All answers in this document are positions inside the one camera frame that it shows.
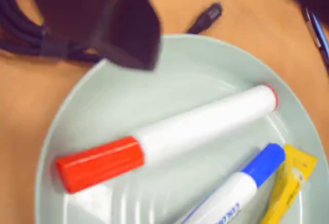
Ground blue capped white marker pen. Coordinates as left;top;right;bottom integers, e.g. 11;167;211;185
179;142;287;224

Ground black cable plug end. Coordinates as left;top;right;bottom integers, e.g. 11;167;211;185
185;2;224;35

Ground black coiled cable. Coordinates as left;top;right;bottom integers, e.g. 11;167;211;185
0;0;106;65

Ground light green round bowl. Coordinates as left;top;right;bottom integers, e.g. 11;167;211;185
34;33;329;224

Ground red capped white marker pen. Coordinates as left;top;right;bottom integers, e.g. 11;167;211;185
54;84;280;194

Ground thin dark blue pen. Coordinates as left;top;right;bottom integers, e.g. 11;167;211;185
301;6;329;74

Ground yellow stick sachet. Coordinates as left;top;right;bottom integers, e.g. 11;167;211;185
259;143;319;224

